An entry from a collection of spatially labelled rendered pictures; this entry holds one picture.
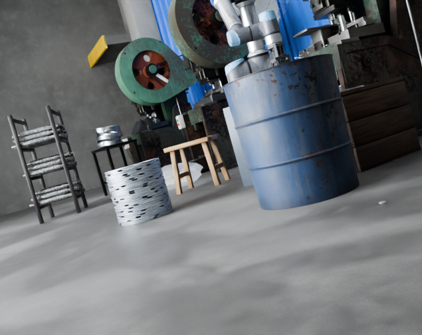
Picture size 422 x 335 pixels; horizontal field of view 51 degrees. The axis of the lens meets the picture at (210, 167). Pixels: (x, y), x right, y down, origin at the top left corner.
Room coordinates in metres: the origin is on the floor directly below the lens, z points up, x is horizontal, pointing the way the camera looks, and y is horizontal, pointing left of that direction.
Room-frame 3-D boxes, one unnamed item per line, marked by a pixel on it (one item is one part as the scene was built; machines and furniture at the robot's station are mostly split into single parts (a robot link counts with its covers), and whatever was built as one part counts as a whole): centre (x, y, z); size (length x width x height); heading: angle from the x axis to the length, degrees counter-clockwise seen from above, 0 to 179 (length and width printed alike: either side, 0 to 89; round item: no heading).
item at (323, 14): (2.81, -1.00, 0.86); 0.20 x 0.16 x 0.05; 27
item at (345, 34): (2.81, -0.99, 0.68); 0.45 x 0.30 x 0.06; 27
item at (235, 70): (2.45, -0.28, 0.62); 0.13 x 0.12 x 0.14; 93
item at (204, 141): (3.09, 0.08, 0.16); 0.34 x 0.24 x 0.34; 67
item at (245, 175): (2.45, -0.28, 0.23); 0.18 x 0.18 x 0.45; 44
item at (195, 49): (4.52, -0.55, 0.87); 1.53 x 0.99 x 1.74; 115
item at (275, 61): (2.03, -0.43, 0.58); 0.09 x 0.08 x 0.12; 10
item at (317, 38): (2.73, -0.84, 0.72); 0.25 x 0.14 x 0.14; 117
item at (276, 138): (1.67, -0.33, 0.24); 0.42 x 0.42 x 0.48
